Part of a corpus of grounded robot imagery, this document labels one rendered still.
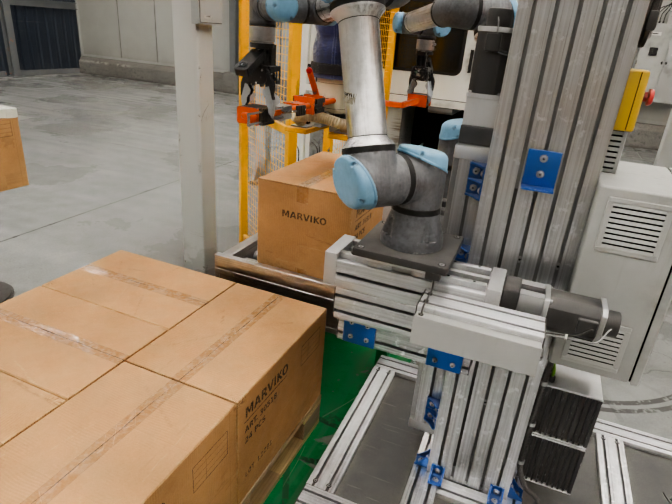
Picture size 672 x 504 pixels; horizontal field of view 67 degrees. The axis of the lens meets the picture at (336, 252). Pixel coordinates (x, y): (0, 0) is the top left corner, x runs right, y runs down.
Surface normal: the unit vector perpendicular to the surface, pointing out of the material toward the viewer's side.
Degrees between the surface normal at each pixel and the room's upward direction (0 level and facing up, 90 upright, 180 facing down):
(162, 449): 0
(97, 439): 0
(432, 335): 90
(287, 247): 90
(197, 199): 90
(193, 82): 89
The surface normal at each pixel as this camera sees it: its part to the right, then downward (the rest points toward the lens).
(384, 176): 0.50, 0.07
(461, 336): -0.38, 0.34
